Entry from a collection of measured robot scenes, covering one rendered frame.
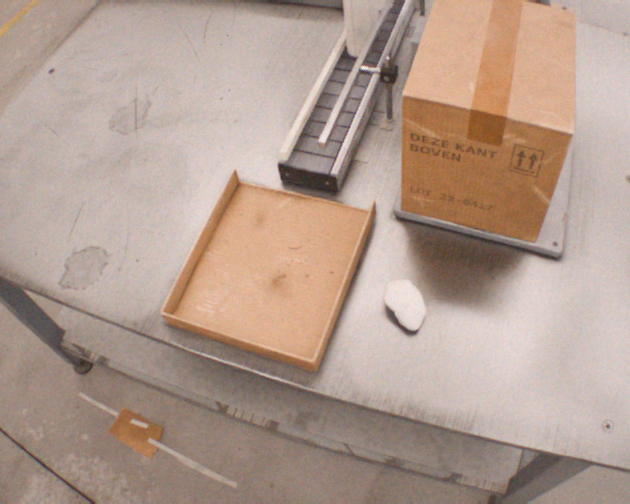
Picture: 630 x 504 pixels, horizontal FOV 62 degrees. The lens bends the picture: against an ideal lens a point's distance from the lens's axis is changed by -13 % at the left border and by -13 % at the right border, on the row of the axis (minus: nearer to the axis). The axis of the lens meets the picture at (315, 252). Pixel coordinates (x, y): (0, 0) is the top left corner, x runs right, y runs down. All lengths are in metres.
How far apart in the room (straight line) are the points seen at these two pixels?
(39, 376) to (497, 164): 1.66
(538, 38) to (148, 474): 1.53
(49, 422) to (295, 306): 1.25
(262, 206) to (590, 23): 0.95
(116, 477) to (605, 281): 1.45
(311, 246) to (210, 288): 0.18
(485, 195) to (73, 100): 0.96
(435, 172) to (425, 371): 0.30
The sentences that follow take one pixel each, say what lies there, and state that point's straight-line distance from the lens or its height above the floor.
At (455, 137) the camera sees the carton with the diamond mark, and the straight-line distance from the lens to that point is 0.84.
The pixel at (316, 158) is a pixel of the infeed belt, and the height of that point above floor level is 0.88.
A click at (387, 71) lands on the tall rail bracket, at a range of 1.07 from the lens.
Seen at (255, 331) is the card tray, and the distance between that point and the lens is 0.94.
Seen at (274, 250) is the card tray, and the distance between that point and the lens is 1.00.
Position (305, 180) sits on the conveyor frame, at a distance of 1.06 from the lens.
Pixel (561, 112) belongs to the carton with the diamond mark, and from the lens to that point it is 0.83.
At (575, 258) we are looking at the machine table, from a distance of 1.04.
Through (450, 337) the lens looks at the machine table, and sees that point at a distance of 0.93.
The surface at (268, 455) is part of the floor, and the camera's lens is 1.74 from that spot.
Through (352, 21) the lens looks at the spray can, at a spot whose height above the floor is 0.98.
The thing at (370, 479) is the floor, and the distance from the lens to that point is 1.70.
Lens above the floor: 1.67
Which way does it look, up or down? 58 degrees down
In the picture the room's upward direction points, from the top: 10 degrees counter-clockwise
